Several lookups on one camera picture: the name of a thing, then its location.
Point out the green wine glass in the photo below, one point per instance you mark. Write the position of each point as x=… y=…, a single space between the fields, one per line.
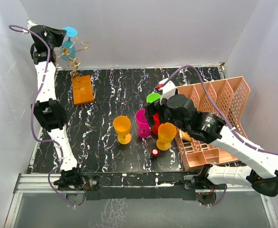
x=153 y=97

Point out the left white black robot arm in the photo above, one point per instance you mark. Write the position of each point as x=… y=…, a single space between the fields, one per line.
x=47 y=110

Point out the orange wine glass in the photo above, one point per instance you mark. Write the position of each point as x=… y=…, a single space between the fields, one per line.
x=166 y=134
x=122 y=127

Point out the red black push button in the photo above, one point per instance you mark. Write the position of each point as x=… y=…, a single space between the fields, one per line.
x=154 y=154

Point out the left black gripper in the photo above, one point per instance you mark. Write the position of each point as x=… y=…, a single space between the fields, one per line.
x=60 y=34

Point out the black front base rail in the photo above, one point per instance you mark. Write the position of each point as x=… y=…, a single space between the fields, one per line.
x=143 y=185

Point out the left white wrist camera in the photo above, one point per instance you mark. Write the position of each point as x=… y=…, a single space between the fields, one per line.
x=30 y=24

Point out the yellow book in organizer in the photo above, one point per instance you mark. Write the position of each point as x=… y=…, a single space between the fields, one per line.
x=185 y=136

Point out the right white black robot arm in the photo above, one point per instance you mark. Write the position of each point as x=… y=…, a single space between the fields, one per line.
x=261 y=167

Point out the pink plastic file organizer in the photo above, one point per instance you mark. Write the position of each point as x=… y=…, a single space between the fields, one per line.
x=230 y=95

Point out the magenta wine glass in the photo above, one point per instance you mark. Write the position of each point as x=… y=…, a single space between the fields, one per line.
x=143 y=130

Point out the teal wine glass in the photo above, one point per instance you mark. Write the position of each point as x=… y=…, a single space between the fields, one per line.
x=72 y=34

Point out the red wine glass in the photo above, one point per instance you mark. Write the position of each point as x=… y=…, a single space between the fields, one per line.
x=156 y=125

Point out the orange wooden rack base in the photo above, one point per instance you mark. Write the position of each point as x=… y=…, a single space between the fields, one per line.
x=82 y=90

